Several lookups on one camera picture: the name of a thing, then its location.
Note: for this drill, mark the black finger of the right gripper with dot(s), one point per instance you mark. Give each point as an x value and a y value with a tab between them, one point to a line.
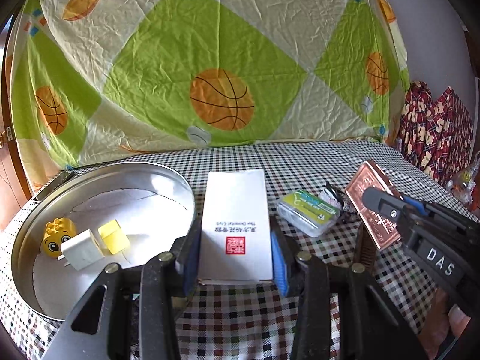
382	204

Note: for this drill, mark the black smartphone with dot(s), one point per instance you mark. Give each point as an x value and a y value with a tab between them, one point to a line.
59	180

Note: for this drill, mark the person hand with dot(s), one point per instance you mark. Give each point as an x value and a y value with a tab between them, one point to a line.
439	321

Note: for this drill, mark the red patterned fabric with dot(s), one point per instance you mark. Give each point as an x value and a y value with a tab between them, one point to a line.
436	133

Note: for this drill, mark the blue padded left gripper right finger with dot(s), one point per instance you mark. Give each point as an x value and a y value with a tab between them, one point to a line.
371	327

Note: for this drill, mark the green labelled plastic box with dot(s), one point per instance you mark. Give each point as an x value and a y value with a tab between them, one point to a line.
308	213

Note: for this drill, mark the small yellow cube block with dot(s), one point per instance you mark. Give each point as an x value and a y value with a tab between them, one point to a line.
113	237

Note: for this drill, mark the brown wooden door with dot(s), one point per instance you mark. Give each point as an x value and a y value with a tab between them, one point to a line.
15	190

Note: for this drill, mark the yellow face toy block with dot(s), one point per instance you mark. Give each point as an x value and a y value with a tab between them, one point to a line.
56	232

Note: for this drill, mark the round metal tin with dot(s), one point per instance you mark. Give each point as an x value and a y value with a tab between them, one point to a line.
134	211

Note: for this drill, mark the small toy in plastic bag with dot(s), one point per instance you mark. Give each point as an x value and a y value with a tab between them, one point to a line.
464	186

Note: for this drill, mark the white cardboard box red stamp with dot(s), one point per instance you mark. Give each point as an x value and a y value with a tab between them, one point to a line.
235	241

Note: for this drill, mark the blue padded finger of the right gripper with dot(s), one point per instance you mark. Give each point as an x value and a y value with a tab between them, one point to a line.
419	205

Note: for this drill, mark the copper brown rectangular box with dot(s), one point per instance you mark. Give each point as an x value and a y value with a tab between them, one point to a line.
370	175

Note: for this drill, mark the basketball pattern bed sheet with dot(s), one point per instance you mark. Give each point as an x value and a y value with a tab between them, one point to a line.
97	80

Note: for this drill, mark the white power adapter cube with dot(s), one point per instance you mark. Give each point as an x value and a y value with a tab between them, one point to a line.
81	251

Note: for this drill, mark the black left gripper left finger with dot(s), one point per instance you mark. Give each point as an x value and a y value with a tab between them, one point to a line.
100	324

